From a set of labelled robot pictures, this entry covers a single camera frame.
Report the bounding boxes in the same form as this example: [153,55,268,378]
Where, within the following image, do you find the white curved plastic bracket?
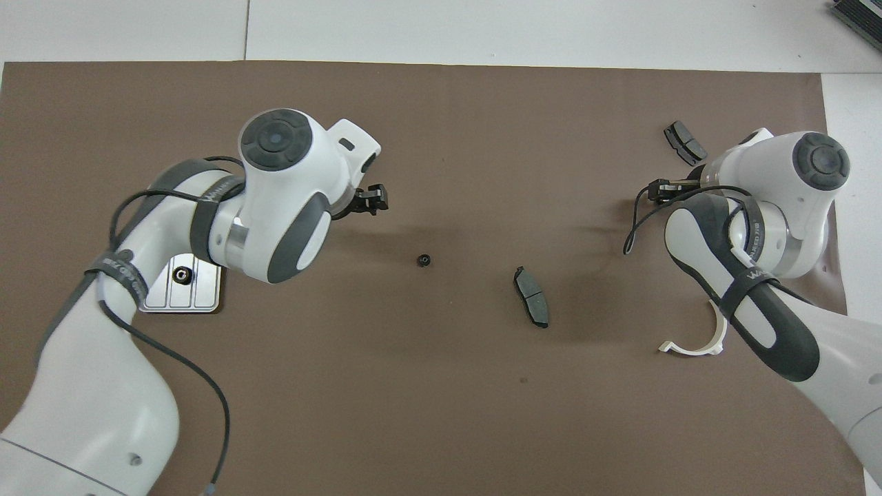
[658,300,728,357]

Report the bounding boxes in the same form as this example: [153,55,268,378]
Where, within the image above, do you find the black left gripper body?
[332,189,366,221]

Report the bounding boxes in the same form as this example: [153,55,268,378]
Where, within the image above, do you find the brown table mat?
[0,61,868,496]

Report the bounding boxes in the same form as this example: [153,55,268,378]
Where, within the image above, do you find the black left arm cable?
[38,155,249,496]

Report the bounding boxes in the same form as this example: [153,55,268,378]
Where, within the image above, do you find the short grey brake pad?
[664,121,708,167]

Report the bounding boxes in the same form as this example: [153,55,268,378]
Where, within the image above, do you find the silver metal tray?
[138,254,223,314]

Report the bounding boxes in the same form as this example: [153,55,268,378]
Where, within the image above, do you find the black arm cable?
[623,176,814,304]
[38,155,249,496]

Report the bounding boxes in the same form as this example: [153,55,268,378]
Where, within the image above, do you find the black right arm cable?
[623,176,814,304]

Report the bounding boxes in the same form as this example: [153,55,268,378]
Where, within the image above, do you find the dark ribbed device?
[830,0,882,43]

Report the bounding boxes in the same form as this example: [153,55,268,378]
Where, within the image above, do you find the long grey brake pad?
[513,266,551,329]

